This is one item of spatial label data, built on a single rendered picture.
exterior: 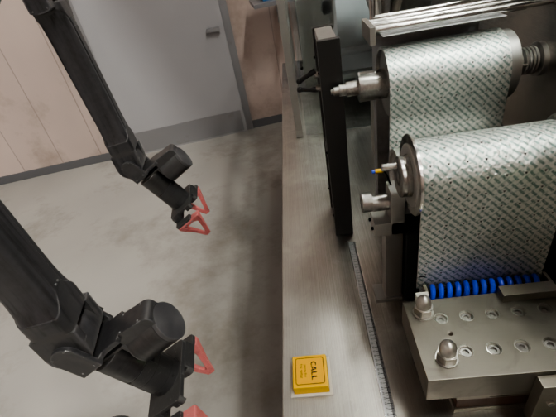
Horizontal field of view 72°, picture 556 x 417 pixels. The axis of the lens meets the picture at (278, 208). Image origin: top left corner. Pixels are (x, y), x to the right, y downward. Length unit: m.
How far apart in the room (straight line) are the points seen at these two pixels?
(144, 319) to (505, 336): 0.58
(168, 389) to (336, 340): 0.41
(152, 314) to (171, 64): 3.57
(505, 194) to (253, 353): 1.54
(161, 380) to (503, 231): 0.62
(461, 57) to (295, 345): 0.69
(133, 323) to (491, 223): 0.60
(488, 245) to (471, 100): 0.30
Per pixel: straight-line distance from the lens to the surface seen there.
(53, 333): 0.54
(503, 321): 0.80
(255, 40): 4.02
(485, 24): 1.26
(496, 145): 0.72
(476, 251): 0.80
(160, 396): 0.65
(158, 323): 0.54
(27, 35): 4.27
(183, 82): 4.03
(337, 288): 0.99
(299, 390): 0.83
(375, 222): 0.80
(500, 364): 0.75
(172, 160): 0.94
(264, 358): 2.00
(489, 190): 0.72
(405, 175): 0.69
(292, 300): 0.98
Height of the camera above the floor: 1.64
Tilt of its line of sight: 35 degrees down
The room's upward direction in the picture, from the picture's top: 12 degrees counter-clockwise
